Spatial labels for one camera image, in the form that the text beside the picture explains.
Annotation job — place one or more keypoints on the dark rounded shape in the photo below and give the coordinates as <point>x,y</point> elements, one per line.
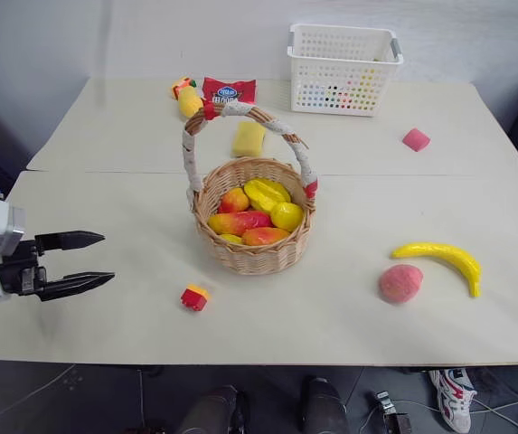
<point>213,411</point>
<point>324,407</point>

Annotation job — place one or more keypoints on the red snack bag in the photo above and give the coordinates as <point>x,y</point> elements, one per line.
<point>229,90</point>

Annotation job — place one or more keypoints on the pink peach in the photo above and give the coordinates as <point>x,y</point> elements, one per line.
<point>400,284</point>

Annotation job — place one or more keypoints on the long red yellow mango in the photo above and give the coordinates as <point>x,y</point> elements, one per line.
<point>240,221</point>

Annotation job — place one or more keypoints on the small yellow fruit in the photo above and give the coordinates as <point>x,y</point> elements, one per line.
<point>231,238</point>

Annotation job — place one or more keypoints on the orange red mango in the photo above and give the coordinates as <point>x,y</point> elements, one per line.
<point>265,236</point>

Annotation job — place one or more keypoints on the pink foam block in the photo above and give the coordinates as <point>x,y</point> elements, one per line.
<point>416,139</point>

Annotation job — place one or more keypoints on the yellow plastic starfruit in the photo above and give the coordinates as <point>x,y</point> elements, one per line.
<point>265,192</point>

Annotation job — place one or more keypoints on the white perforated plastic basket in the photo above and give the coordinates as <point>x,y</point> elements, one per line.
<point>340,68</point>

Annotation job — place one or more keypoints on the toy hamburger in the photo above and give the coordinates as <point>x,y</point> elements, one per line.
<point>181,86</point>

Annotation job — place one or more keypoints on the red and yellow toy block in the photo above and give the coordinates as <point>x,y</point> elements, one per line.
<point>194,297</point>

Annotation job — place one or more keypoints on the yellow sponge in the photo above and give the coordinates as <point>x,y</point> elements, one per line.
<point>248,140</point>

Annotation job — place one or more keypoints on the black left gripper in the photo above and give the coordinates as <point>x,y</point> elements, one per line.
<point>16,271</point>

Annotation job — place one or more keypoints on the small black floor device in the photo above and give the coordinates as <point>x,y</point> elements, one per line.
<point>392,413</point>

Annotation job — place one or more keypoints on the yellow corn toy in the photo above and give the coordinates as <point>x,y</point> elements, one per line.
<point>190,103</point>

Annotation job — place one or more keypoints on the yellow lemon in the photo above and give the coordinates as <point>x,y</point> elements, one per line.
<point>287,215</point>

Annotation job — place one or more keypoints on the yellow banana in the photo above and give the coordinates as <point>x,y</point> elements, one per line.
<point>453,258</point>

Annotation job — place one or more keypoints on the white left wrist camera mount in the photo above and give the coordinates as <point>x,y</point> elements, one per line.
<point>1,228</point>

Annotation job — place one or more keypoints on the small red yellow mango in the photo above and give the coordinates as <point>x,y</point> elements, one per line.
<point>233,201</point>

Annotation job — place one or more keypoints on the white and red sneaker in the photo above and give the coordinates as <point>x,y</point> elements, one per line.
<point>455,398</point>

